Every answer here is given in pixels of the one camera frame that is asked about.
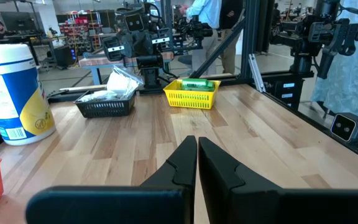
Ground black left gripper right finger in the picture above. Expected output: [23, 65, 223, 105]
[198, 136, 358, 224]

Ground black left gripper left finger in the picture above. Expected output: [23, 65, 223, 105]
[25, 135, 198, 224]

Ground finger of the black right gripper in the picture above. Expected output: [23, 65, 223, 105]
[103, 36, 127, 62]
[149, 27, 174, 53]

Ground bagged white cotton balls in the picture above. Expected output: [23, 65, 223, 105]
[106, 65, 145, 101]
[79, 90, 119, 103]

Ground small green bottle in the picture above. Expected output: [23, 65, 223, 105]
[181, 78, 216, 89]
[180, 85, 216, 93]

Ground shelf with red bins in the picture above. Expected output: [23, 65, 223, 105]
[58, 11, 103, 54]

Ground person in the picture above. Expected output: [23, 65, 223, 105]
[178, 0, 227, 75]
[218, 0, 246, 75]
[0, 20, 14, 44]

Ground black plastic basket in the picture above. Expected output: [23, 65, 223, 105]
[73, 89, 137, 119]

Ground yellow plastic basket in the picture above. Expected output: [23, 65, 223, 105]
[162, 78, 222, 111]

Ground black computer monitor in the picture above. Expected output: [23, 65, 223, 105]
[0, 11, 34, 32]

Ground white blue wipes canister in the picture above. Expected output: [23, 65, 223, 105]
[0, 43, 57, 146]

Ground black control box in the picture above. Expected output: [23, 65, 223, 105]
[271, 77, 306, 110]

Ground blue plastic sheet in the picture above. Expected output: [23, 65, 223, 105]
[310, 0, 358, 124]

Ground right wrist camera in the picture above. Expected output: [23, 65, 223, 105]
[124, 12, 145, 33]

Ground black aluminium table frame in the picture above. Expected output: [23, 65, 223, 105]
[0, 0, 358, 166]

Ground silver frame bracket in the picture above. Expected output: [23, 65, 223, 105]
[248, 53, 267, 93]

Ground small black depth camera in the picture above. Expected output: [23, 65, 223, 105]
[330, 112, 358, 143]

